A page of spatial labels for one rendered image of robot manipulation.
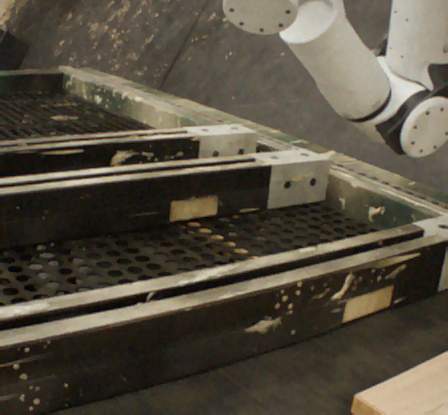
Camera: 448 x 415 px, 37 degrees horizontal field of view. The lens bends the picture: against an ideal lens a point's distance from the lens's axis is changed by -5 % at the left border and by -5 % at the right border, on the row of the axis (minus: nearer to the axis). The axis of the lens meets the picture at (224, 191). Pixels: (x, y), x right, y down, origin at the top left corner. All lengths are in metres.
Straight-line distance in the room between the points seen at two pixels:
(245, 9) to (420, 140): 0.27
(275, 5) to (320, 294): 0.28
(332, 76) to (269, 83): 2.04
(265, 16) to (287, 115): 1.99
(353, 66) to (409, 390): 0.32
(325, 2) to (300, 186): 0.45
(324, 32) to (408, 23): 0.12
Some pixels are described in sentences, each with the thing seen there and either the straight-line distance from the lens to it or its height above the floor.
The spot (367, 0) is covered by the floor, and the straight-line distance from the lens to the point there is 2.70.
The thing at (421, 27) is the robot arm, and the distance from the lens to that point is 0.74.
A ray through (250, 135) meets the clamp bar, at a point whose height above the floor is 0.93.
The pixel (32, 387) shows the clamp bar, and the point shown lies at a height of 1.45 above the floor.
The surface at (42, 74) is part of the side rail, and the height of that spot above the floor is 0.96.
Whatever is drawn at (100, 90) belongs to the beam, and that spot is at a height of 0.90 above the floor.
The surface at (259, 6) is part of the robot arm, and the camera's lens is 0.60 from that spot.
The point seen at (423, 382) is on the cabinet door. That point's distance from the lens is 0.62.
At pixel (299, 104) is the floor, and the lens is 2.58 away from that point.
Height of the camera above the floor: 1.74
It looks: 42 degrees down
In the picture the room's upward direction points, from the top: 58 degrees counter-clockwise
